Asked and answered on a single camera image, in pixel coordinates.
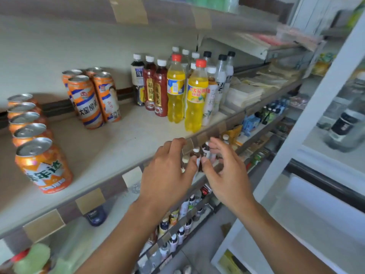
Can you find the person's right hand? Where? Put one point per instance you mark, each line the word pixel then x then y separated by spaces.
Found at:
pixel 231 185

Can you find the person's left hand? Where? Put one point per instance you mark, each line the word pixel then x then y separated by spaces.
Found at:
pixel 168 179

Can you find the shrink-wrapped bottle pack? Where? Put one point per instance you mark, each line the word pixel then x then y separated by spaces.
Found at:
pixel 186 269

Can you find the white shelving unit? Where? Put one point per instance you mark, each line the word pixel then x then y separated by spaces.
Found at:
pixel 313 111

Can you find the person's left forearm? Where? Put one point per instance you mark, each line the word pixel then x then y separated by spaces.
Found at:
pixel 122 245

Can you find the person's right forearm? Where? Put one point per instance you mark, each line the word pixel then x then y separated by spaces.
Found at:
pixel 285 245

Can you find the group of capped tea bottles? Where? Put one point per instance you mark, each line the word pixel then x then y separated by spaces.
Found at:
pixel 205 149

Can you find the yellow goods box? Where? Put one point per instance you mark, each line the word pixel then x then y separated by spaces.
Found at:
pixel 235 134

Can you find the rows of small bottles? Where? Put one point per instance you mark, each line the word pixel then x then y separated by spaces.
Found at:
pixel 174 242

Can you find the blue goods packets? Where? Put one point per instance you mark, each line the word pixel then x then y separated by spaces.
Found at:
pixel 251 124

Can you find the row of tall drink bottles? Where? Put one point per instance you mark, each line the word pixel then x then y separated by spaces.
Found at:
pixel 196 105

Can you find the yellow flat box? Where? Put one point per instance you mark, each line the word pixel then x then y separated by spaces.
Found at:
pixel 228 265

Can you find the dark blue round bottle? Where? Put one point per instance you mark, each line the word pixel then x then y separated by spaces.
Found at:
pixel 95 218

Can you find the stack of folded paper bags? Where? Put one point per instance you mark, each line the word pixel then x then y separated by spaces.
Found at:
pixel 245 94

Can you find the clear dark-label bottle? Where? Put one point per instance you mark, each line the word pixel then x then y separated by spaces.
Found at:
pixel 345 125

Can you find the clear plastic water bottle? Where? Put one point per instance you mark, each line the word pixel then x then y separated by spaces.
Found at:
pixel 336 91

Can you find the pale green drink bottle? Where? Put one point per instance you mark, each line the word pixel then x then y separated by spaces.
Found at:
pixel 34 256

